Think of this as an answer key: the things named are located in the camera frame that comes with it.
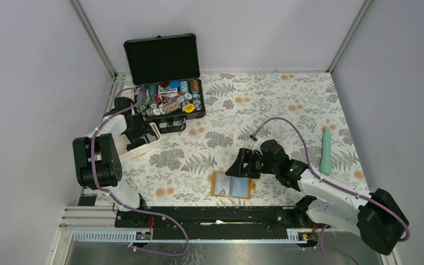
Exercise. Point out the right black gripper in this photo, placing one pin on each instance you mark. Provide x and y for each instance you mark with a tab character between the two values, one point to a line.
245	156

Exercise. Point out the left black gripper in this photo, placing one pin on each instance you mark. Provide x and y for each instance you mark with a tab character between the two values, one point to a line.
144	128

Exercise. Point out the white rectangular plastic tray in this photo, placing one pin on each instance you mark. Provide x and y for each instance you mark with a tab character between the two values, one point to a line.
152	139

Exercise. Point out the light blue card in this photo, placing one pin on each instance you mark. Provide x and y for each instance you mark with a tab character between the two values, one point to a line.
239	187

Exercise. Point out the orange leather card holder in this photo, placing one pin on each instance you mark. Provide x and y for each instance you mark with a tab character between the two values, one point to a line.
252	186

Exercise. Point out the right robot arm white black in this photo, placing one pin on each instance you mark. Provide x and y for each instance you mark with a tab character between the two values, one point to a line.
373	216

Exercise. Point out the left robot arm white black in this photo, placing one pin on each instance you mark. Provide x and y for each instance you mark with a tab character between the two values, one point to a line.
98	166

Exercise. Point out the small black item in tray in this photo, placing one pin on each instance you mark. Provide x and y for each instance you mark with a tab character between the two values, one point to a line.
131	147

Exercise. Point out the mint green wand massager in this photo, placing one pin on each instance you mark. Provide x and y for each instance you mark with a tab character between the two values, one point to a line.
326	154

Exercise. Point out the yellow round chip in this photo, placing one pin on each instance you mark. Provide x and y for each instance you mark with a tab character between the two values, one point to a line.
189	108

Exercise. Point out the floral patterned table mat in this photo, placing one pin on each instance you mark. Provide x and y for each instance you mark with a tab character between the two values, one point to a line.
293	108

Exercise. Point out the blue round chip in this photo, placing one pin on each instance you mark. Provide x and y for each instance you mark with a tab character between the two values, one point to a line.
175	84

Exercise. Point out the black poker chip case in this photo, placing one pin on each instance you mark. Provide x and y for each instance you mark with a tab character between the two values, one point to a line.
154	63

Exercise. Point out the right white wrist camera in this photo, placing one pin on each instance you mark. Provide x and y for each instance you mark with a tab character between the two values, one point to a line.
258	141

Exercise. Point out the grey slotted cable duct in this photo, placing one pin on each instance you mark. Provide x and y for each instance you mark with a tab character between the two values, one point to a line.
134	236

